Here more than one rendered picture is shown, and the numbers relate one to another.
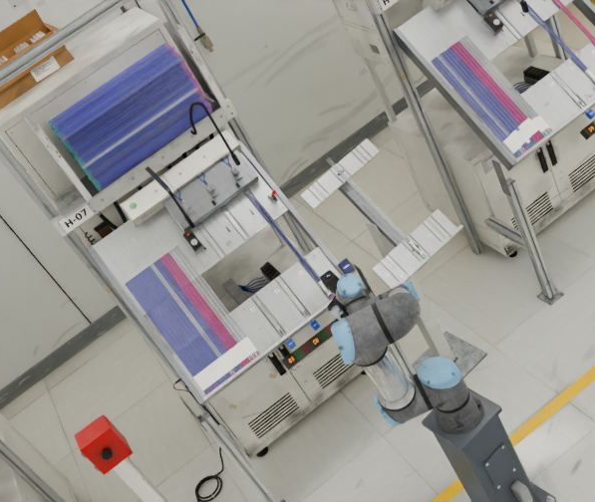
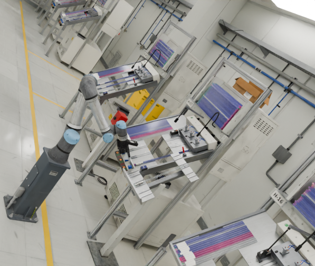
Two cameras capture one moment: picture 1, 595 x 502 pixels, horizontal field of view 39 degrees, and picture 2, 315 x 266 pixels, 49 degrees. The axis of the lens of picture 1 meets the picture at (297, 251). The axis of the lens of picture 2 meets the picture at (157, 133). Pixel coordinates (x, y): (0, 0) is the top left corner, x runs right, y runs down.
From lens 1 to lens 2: 2.93 m
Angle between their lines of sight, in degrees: 62
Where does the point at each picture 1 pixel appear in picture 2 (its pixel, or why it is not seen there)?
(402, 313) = (85, 81)
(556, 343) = not seen: outside the picture
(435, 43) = (254, 226)
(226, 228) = (176, 143)
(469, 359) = (97, 258)
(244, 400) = (121, 176)
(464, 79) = (227, 233)
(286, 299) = (140, 153)
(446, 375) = (68, 132)
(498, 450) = (37, 171)
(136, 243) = (180, 123)
